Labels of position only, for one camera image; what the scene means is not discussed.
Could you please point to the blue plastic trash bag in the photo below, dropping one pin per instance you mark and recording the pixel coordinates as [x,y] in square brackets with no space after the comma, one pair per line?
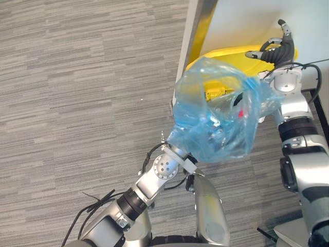
[195,123]

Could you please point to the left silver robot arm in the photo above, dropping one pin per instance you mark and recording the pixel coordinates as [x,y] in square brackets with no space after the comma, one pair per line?
[154,182]

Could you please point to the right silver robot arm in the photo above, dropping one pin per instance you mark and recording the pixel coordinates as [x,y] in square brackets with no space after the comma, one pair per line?
[308,175]

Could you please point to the black metal frame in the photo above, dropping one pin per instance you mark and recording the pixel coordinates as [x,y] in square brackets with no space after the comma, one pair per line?
[320,110]

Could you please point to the right silver robot leg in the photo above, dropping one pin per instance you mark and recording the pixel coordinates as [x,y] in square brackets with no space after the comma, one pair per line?
[210,211]

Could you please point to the shiny metal corner trim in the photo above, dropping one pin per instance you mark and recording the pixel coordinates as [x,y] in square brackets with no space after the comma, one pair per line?
[203,25]

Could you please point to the grey flat base plate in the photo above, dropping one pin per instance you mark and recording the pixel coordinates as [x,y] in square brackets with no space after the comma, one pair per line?
[290,232]

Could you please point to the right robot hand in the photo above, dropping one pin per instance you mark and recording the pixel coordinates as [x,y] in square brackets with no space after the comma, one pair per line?
[281,54]

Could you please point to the large yellow trash can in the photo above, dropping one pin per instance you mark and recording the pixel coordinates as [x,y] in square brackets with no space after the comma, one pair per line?
[231,51]

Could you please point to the small black floor object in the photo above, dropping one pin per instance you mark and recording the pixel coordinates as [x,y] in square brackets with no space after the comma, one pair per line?
[266,234]

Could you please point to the black robot waist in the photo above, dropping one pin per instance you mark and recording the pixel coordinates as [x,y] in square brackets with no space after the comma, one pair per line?
[174,241]

